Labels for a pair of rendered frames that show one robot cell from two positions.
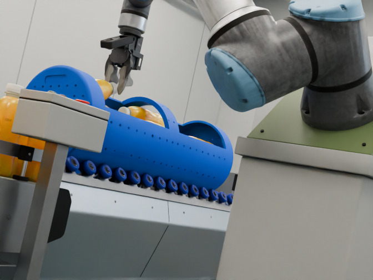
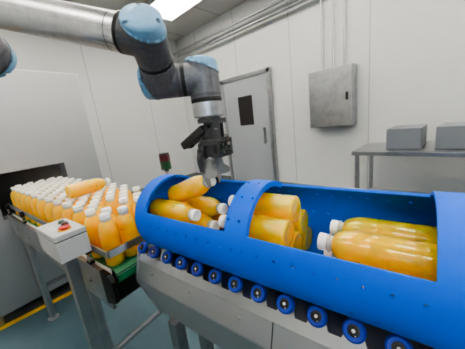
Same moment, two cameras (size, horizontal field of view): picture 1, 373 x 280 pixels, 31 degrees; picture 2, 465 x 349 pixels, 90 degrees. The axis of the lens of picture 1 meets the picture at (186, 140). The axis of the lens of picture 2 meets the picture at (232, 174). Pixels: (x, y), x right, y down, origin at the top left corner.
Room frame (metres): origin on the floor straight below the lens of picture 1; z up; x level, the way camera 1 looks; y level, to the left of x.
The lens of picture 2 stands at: (2.24, -0.47, 1.41)
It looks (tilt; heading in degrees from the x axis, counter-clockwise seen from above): 13 degrees down; 95
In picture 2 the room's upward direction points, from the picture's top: 7 degrees counter-clockwise
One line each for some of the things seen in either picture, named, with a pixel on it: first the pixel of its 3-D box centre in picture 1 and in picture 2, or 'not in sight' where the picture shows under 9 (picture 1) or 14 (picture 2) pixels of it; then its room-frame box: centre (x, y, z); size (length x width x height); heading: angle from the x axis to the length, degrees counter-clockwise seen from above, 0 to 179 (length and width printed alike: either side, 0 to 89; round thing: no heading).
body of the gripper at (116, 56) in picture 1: (127, 50); (213, 138); (2.13, 0.25, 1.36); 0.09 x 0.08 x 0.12; 148
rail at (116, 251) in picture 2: not in sight; (153, 232); (1.77, 0.46, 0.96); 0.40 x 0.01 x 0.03; 58
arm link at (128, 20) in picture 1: (131, 24); (208, 111); (2.13, 0.25, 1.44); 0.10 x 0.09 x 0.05; 58
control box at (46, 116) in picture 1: (62, 121); (63, 238); (1.51, 0.28, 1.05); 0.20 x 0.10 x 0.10; 148
